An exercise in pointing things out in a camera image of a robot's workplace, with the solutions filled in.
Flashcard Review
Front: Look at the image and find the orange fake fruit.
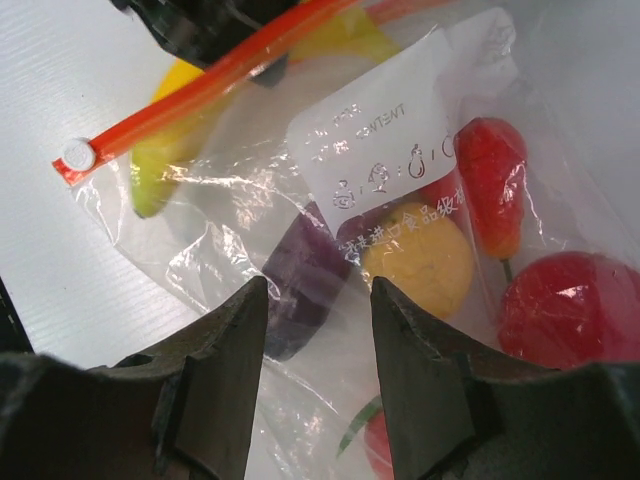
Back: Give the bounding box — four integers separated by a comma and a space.
336, 395, 394, 480

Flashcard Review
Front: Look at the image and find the yellow fake lemon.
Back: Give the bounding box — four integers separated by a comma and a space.
361, 202, 474, 320

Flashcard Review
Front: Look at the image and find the purple fake eggplant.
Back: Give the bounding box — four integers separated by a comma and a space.
260, 199, 401, 362

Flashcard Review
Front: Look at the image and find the red fake apple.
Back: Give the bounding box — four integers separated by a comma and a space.
498, 251, 639, 369

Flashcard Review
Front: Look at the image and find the clear zip top bag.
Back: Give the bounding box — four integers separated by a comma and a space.
55, 1, 639, 479

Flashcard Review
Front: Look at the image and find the yellow fake banana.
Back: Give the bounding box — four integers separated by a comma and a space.
131, 1, 400, 219

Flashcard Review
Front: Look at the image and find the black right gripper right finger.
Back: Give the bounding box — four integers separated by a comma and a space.
371, 278, 639, 479

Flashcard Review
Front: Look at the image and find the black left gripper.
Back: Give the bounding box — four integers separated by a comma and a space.
111, 0, 298, 69

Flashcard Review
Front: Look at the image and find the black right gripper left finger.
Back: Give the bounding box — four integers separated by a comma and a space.
1, 277, 268, 479

